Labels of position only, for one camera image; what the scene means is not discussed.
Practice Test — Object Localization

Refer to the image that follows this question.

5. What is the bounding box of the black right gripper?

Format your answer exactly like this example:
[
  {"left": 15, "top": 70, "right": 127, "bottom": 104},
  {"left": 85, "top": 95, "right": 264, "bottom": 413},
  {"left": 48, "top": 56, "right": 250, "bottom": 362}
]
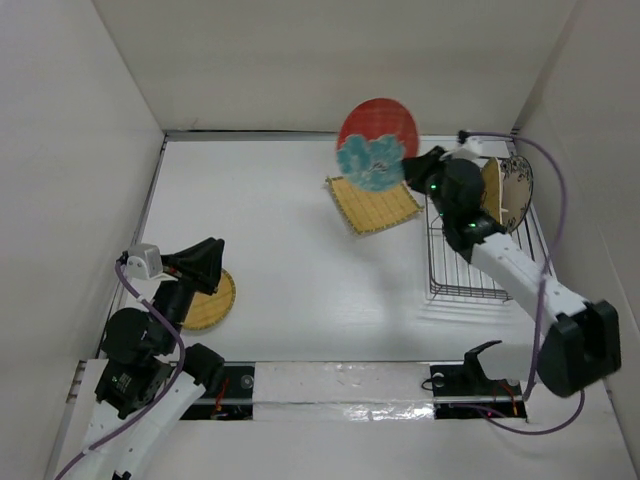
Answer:
[{"left": 399, "top": 146, "right": 455, "bottom": 223}]

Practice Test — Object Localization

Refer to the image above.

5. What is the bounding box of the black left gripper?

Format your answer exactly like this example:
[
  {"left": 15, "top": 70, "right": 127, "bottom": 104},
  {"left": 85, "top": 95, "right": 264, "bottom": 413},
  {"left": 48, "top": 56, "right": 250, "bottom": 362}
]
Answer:
[{"left": 153, "top": 235, "right": 225, "bottom": 351}]

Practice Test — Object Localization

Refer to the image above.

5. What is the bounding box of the round bamboo tray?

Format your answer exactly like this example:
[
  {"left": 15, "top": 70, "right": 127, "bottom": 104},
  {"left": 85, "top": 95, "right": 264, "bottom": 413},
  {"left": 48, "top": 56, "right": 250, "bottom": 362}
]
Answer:
[{"left": 183, "top": 269, "right": 236, "bottom": 331}]

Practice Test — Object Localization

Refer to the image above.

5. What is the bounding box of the red teal floral plate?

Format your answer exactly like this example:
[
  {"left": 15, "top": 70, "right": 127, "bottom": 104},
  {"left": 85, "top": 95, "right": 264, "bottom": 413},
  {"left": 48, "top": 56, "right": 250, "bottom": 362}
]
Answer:
[{"left": 336, "top": 98, "right": 419, "bottom": 193}]

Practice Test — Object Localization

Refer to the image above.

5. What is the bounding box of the fan-shaped bamboo tray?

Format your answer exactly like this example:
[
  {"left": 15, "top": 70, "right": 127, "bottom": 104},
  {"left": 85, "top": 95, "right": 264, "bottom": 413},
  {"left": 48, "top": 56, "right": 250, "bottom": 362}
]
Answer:
[{"left": 481, "top": 158, "right": 503, "bottom": 223}]

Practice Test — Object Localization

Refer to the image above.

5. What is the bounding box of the blue white floral plate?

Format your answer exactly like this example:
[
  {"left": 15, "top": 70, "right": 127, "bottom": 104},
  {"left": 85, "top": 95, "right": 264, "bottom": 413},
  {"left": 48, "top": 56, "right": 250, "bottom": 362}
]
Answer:
[{"left": 500, "top": 155, "right": 534, "bottom": 233}]

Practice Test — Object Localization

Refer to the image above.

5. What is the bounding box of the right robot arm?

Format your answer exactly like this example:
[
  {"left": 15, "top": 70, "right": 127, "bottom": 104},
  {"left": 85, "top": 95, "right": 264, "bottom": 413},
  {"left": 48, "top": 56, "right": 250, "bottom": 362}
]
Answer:
[{"left": 402, "top": 147, "right": 622, "bottom": 398}]

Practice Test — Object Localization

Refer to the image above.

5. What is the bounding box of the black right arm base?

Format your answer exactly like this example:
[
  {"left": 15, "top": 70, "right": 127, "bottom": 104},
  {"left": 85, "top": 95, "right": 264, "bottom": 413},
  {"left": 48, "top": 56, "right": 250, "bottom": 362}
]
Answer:
[{"left": 421, "top": 340, "right": 502, "bottom": 397}]

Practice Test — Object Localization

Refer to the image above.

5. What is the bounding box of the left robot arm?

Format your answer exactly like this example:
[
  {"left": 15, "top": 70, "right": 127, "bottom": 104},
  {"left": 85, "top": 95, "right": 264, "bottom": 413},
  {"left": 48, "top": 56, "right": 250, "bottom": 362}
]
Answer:
[{"left": 57, "top": 237, "right": 225, "bottom": 479}]

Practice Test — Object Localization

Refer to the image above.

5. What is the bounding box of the square bamboo tray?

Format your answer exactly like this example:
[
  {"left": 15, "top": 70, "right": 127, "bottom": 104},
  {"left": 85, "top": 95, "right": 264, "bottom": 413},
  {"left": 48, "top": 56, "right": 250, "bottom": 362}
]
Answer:
[{"left": 325, "top": 176, "right": 424, "bottom": 236}]

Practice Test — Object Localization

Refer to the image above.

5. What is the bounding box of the white foam front strip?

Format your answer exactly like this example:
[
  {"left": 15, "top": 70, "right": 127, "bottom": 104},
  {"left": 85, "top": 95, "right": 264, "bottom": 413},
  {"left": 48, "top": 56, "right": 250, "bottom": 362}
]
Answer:
[{"left": 252, "top": 362, "right": 435, "bottom": 422}]

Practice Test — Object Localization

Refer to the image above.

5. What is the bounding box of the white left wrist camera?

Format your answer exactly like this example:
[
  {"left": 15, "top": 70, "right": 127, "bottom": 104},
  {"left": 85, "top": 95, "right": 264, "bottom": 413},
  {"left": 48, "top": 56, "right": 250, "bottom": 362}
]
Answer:
[{"left": 117, "top": 243, "right": 171, "bottom": 281}]

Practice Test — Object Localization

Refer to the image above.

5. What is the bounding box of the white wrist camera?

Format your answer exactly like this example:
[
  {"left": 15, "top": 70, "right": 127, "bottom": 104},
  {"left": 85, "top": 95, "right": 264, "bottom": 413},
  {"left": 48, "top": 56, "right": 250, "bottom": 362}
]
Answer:
[
  {"left": 117, "top": 243, "right": 171, "bottom": 281},
  {"left": 447, "top": 130, "right": 483, "bottom": 161}
]

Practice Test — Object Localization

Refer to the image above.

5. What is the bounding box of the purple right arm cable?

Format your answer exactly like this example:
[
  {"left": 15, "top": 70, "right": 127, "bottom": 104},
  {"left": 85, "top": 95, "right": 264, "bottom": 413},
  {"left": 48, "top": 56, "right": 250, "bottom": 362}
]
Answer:
[{"left": 457, "top": 129, "right": 585, "bottom": 435}]

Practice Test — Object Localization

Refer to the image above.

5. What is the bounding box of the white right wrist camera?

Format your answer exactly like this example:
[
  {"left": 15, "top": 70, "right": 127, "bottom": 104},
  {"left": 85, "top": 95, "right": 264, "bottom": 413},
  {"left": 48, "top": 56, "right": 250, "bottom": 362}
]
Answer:
[{"left": 447, "top": 130, "right": 483, "bottom": 161}]

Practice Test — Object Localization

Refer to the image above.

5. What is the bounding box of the dark wire dish rack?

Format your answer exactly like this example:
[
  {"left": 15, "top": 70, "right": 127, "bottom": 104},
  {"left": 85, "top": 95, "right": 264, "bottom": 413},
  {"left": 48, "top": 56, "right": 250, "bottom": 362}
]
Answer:
[{"left": 424, "top": 200, "right": 547, "bottom": 303}]

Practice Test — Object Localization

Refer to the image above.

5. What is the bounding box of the metal front rail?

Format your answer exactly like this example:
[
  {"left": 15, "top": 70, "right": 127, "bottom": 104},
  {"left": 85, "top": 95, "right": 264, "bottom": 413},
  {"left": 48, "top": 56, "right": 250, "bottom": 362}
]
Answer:
[{"left": 194, "top": 390, "right": 523, "bottom": 407}]

